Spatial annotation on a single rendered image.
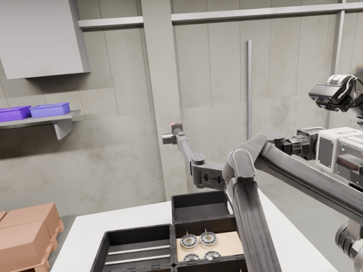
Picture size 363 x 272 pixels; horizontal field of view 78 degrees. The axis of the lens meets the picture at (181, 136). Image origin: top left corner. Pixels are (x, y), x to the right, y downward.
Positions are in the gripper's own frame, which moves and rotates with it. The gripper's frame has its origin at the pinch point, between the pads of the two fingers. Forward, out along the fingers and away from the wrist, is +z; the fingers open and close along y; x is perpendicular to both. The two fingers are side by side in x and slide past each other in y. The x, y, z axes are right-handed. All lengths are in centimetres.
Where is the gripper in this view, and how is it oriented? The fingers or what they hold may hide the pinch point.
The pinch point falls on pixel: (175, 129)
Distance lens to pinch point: 138.5
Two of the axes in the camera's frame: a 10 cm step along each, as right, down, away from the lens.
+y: 0.8, 9.5, 2.9
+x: 9.8, -1.2, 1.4
